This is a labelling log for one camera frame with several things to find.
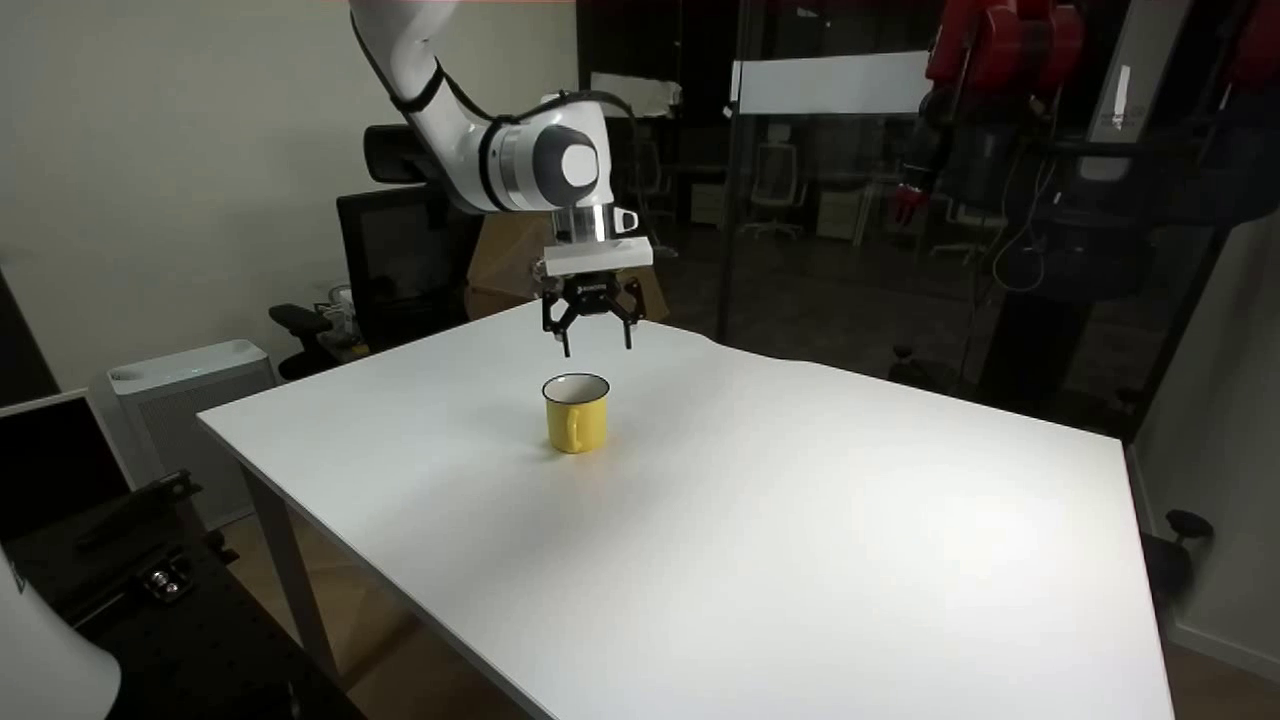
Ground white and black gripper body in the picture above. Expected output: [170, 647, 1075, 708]
[535, 202, 656, 300]

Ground yellow enamel mug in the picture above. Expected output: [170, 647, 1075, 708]
[538, 372, 612, 455]

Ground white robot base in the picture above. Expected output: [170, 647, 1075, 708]
[0, 554, 125, 720]

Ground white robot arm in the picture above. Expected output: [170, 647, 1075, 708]
[349, 0, 656, 353]

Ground black monitor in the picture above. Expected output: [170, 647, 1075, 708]
[335, 185, 479, 353]

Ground red humanoid robot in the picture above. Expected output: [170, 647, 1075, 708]
[911, 0, 1280, 403]

